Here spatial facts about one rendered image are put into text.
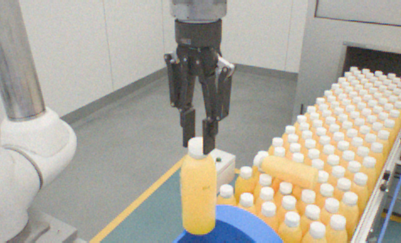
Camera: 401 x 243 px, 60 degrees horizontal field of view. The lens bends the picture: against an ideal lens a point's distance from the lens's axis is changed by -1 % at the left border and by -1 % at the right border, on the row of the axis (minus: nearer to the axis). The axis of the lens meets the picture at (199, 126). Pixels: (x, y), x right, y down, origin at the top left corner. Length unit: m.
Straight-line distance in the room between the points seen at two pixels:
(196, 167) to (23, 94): 0.53
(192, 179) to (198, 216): 0.09
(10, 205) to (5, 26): 0.42
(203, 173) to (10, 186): 0.49
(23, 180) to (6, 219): 0.10
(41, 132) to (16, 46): 0.23
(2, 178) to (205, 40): 0.59
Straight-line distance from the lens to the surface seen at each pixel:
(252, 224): 0.79
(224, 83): 0.55
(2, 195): 0.93
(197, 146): 0.63
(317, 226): 1.02
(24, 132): 1.01
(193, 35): 0.54
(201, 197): 0.68
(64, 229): 1.06
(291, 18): 5.14
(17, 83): 0.98
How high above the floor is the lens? 1.77
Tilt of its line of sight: 27 degrees down
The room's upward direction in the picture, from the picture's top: straight up
